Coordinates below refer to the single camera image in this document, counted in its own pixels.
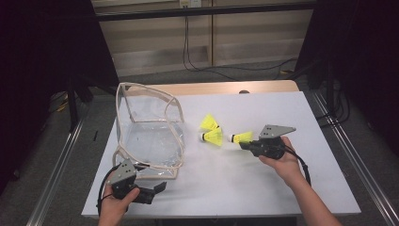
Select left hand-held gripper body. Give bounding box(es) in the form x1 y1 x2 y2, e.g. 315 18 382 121
109 158 157 205

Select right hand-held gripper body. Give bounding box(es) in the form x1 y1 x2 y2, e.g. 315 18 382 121
250 124 296 160

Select yellow shuttlecock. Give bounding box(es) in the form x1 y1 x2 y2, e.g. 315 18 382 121
198 125 224 148
228 131 254 145
199 113 220 132

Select clear plastic bag beige trim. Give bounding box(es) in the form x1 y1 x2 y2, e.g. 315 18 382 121
112 82 186 181

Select person's left hand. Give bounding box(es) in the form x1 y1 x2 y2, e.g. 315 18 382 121
98 183 141 222

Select person's right hand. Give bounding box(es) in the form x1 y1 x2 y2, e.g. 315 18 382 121
258 137 307 188

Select wooden table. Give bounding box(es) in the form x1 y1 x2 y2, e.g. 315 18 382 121
125 79 300 97

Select black metal stand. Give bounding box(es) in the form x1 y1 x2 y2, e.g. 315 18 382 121
309 59 337 119
65 73 95 132

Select black curtain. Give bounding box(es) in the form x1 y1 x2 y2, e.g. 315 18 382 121
295 0 399 149
0 0 120 192

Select white power outlet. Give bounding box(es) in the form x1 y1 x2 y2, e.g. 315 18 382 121
179 0 202 8

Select black metal crossbar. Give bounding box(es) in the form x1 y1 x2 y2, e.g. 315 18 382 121
93 2 318 23

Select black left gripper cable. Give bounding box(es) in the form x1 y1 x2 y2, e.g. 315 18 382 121
96 164 120 217

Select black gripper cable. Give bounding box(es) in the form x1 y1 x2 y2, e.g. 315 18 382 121
283 144 312 186
96 164 120 217

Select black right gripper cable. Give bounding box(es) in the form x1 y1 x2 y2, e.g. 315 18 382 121
283 144 312 186

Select aluminium floor rail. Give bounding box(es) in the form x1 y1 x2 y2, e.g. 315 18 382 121
26 105 90 226
311 92 399 226

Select black floor cables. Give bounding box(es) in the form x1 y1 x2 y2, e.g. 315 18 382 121
314 79 352 126

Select yellow floor cable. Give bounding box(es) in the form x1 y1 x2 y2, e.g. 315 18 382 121
56 93 70 113

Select black wall cable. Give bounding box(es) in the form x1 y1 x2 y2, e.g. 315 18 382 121
186 15 299 73
183 15 234 82

